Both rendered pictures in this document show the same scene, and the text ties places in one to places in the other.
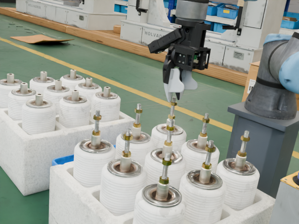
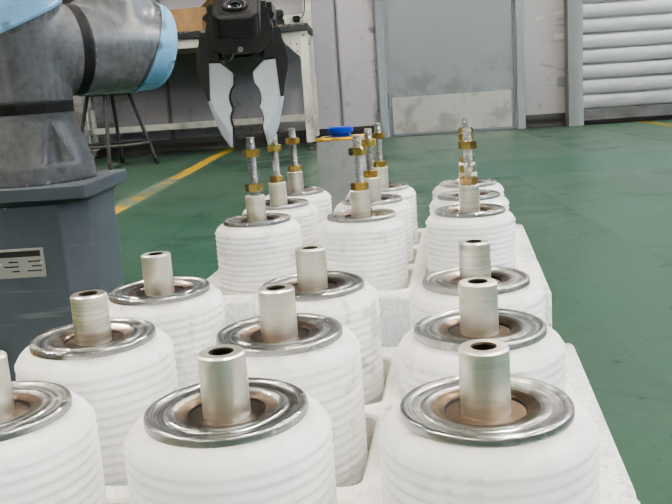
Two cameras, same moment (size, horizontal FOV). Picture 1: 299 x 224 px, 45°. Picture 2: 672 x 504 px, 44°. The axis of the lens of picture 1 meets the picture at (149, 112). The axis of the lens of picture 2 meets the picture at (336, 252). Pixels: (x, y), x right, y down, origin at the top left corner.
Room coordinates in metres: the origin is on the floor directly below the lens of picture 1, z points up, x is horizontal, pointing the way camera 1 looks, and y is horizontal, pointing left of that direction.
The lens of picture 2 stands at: (1.44, 0.71, 0.40)
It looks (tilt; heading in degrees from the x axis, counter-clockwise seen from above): 11 degrees down; 231
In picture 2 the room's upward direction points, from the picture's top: 4 degrees counter-clockwise
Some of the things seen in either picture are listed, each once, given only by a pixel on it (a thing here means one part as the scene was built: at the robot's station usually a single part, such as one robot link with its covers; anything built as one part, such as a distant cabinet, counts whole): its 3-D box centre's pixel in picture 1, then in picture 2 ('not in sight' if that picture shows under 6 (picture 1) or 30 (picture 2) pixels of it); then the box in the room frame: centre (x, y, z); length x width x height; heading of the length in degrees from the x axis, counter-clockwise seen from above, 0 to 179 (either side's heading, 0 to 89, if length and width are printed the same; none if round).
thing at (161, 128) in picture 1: (169, 129); (257, 221); (0.91, -0.06, 0.25); 0.08 x 0.08 x 0.01
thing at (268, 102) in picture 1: (273, 94); (30, 142); (1.04, -0.36, 0.35); 0.15 x 0.15 x 0.10
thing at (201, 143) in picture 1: (202, 142); (278, 194); (0.83, -0.14, 0.26); 0.02 x 0.02 x 0.03
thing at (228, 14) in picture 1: (234, 11); not in sight; (6.07, -1.17, 0.36); 0.50 x 0.38 x 0.21; 139
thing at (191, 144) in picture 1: (201, 146); (278, 205); (0.83, -0.14, 0.25); 0.08 x 0.08 x 0.01
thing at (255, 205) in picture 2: (170, 125); (256, 209); (0.91, -0.06, 0.26); 0.02 x 0.02 x 0.03
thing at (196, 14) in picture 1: (191, 11); not in sight; (0.91, -0.07, 0.57); 0.08 x 0.08 x 0.05
